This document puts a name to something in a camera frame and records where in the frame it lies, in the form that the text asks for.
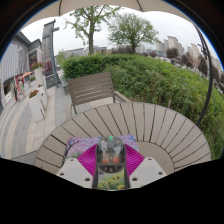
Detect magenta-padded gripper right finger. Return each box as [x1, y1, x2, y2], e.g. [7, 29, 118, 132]
[123, 143, 168, 190]

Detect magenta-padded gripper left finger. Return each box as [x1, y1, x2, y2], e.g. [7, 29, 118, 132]
[55, 143, 99, 190]

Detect floral print mouse pad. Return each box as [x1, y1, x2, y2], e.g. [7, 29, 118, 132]
[63, 134, 140, 192]

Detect brown slatted wooden chair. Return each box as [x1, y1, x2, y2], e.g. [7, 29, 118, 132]
[67, 71, 133, 116]

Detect white planter with flowers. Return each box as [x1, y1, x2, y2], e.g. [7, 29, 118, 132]
[28, 89, 47, 123]
[37, 83, 49, 102]

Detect tall white flower planter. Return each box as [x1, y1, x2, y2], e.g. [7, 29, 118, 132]
[31, 61, 46, 86]

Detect person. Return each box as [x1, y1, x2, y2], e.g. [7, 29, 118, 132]
[12, 85, 19, 103]

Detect sparse-leaved tree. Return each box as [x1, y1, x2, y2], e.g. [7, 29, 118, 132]
[64, 4, 121, 56]

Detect distant apartment buildings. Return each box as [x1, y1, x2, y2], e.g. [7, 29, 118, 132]
[156, 35, 224, 79]

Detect grey sign pillar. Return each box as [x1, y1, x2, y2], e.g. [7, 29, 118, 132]
[41, 19, 62, 89]

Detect grey storefront building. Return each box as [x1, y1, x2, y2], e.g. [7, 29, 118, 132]
[0, 31, 44, 108]

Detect round-crowned green tree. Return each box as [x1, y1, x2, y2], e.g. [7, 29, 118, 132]
[107, 12, 161, 54]

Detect beige patio umbrella canopy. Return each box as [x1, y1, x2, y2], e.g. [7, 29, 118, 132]
[24, 0, 198, 29]

